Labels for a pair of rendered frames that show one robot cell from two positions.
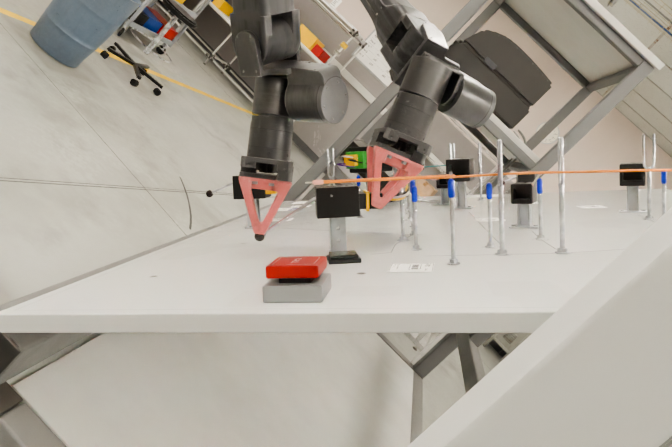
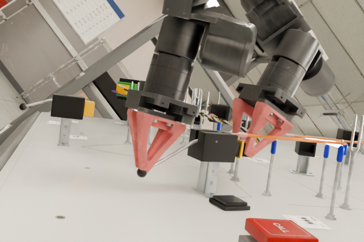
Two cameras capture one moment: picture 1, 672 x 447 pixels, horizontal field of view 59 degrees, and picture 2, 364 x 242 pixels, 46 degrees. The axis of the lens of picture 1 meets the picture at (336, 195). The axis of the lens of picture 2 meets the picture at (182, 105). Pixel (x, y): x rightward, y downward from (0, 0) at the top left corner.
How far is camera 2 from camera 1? 0.38 m
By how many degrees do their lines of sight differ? 23
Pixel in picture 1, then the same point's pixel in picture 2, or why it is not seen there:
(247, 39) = not seen: outside the picture
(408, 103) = (288, 69)
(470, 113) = (319, 85)
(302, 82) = (226, 34)
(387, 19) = not seen: outside the picture
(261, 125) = (171, 65)
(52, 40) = not seen: outside the picture
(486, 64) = not seen: hidden behind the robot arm
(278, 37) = not seen: outside the picture
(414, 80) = (295, 50)
